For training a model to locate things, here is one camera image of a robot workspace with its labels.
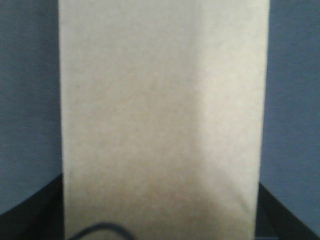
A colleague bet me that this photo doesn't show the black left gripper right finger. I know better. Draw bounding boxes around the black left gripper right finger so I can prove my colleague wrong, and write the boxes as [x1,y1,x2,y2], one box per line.
[254,183,320,240]

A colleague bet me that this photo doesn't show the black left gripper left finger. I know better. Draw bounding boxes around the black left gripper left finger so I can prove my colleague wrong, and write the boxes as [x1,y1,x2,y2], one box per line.
[0,174,65,240]

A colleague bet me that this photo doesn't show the beige cardboard package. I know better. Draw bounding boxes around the beige cardboard package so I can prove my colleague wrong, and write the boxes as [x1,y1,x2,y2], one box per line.
[58,0,270,240]

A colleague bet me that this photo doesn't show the black cable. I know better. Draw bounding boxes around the black cable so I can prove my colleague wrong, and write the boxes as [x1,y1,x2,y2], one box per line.
[68,221,137,240]

